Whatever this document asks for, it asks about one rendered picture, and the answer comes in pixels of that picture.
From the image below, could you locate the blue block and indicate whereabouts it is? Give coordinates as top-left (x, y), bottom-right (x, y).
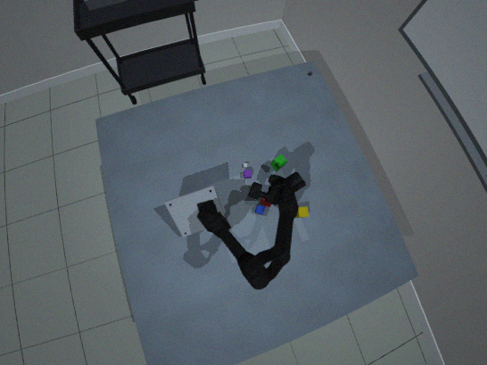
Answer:
top-left (255, 205), bottom-right (265, 215)

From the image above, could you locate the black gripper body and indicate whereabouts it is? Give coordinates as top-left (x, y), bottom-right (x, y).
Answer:
top-left (248, 182), bottom-right (278, 206)

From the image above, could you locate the yellow block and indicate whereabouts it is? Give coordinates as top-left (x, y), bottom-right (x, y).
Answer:
top-left (296, 206), bottom-right (309, 218)

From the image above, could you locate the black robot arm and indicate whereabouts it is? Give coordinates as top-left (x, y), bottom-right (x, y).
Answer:
top-left (197, 172), bottom-right (306, 289)

